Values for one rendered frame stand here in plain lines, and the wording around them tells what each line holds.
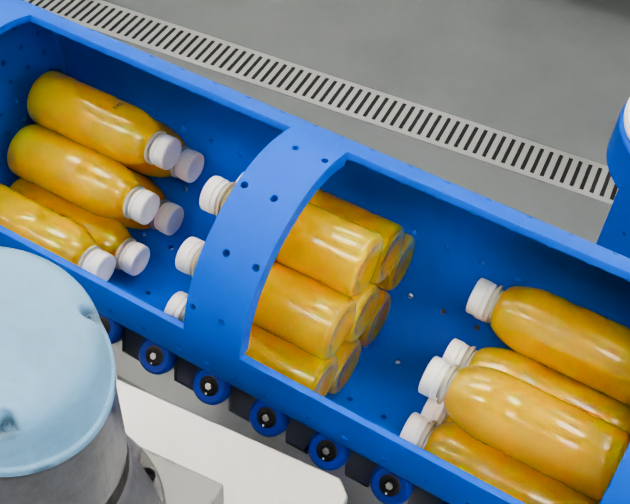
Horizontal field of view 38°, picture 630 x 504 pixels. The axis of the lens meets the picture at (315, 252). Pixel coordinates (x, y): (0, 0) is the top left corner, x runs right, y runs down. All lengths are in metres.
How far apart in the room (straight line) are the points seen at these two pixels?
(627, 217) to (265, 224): 0.65
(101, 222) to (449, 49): 2.26
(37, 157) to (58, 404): 0.68
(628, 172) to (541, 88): 1.84
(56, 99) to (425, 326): 0.50
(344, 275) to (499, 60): 2.40
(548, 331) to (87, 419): 0.53
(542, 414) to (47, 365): 0.50
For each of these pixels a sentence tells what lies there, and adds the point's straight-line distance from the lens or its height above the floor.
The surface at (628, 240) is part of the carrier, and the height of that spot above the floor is 0.90.
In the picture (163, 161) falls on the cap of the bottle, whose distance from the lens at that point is 1.06.
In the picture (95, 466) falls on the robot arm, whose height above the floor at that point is 1.36.
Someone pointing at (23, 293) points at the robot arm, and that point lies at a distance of 0.50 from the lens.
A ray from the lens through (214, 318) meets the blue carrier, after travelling 0.87.
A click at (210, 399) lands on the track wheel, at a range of 1.03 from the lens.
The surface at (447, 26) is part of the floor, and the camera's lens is 3.35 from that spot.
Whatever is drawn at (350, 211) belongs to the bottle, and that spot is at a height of 1.14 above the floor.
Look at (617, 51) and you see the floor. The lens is 3.41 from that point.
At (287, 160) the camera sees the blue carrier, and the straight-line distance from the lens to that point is 0.88.
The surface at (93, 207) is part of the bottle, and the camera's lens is 1.09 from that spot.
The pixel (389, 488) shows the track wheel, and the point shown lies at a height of 0.97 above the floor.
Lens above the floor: 1.82
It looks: 47 degrees down
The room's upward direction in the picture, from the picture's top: 5 degrees clockwise
